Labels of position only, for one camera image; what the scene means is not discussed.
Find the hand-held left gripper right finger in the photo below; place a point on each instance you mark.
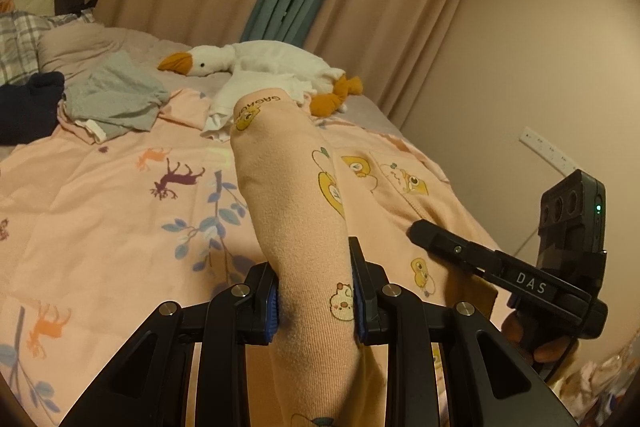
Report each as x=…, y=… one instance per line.
x=359, y=302

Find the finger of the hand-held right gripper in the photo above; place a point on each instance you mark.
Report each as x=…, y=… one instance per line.
x=450, y=247

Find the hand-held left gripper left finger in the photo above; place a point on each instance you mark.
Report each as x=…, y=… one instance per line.
x=270, y=307

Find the pink duck-print pants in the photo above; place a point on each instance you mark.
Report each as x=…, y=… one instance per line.
x=300, y=217

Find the person's right hand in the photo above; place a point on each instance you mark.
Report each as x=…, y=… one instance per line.
x=552, y=351

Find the colourful printed cloth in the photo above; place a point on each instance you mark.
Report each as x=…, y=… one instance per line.
x=600, y=382

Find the pink animal-print bedsheet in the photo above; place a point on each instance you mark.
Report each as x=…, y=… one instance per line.
x=100, y=207

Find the white garment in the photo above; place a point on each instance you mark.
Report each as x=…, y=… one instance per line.
x=235, y=97

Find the white goose plush toy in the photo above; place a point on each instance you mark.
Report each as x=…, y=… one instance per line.
x=270, y=57

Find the grey garment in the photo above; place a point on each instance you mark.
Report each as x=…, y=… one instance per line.
x=115, y=92

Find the navy garment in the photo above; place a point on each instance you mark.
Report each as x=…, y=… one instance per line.
x=25, y=112

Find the pink quilt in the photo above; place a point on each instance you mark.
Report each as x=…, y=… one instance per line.
x=75, y=47

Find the grey plaid bedding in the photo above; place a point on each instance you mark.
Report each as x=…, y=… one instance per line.
x=20, y=37

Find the white wall socket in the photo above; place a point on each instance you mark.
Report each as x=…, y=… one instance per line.
x=545, y=149

